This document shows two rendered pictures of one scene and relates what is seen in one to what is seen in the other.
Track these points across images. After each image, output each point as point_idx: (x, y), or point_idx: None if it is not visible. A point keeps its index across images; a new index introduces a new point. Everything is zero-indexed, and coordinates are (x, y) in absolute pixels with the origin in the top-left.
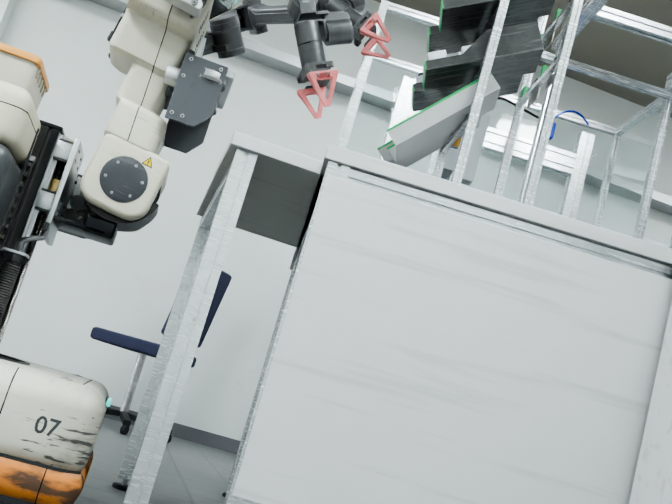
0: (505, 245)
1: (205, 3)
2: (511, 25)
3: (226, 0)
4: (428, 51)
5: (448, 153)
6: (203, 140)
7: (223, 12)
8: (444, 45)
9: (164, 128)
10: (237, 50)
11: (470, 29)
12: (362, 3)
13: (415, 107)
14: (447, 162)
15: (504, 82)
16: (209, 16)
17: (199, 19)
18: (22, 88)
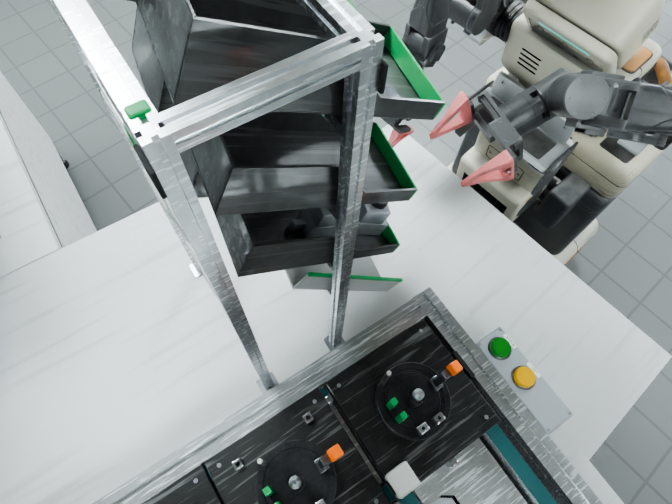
0: None
1: (505, 36)
2: (241, 144)
3: (568, 46)
4: (398, 181)
5: (443, 501)
6: (531, 191)
7: (601, 67)
8: (368, 170)
9: (479, 135)
10: (608, 129)
11: (310, 134)
12: (560, 95)
13: (383, 240)
14: (435, 502)
15: (246, 221)
16: (557, 61)
17: (503, 52)
18: (495, 74)
